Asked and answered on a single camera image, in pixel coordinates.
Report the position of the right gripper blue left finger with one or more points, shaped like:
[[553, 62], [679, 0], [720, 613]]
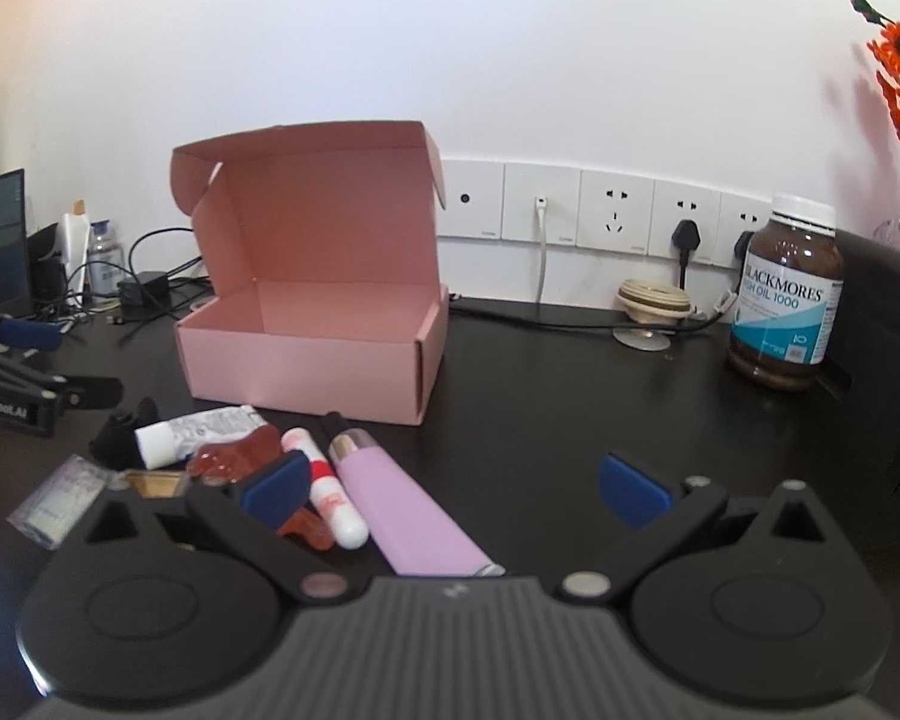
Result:
[[245, 517]]

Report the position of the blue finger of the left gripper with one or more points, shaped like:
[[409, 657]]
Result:
[[23, 334], [76, 391]]

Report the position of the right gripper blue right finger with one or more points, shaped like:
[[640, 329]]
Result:
[[663, 516]]

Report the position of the red translucent hand-shaped comb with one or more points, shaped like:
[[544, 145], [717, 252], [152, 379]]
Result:
[[235, 460]]

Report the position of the black laptop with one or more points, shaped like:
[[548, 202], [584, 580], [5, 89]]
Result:
[[15, 292]]

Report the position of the white cream tube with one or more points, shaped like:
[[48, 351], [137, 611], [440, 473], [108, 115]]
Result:
[[167, 442]]

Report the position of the small clear bottle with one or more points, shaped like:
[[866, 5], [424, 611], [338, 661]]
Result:
[[105, 261]]

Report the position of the cartoon sticker packet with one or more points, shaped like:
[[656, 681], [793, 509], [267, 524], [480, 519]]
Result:
[[151, 485]]

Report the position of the red white tube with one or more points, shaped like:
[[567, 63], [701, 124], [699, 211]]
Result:
[[327, 493]]

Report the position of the white tube wooden cap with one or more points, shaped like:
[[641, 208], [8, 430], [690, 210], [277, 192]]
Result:
[[74, 234]]

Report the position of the black power adapter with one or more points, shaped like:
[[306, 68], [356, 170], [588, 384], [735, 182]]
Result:
[[147, 289]]

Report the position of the grey clear sachet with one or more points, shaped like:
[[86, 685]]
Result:
[[51, 511]]

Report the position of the black appliance cabinet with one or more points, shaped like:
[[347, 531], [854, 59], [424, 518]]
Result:
[[862, 365]]

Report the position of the brown fish oil bottle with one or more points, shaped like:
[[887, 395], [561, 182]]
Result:
[[790, 287]]

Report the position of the pink cardboard box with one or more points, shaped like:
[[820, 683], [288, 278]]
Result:
[[321, 244]]

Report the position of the black wall plug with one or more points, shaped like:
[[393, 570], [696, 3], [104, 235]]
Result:
[[685, 239]]

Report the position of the white wall socket strip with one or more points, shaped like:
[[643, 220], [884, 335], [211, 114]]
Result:
[[594, 210]]

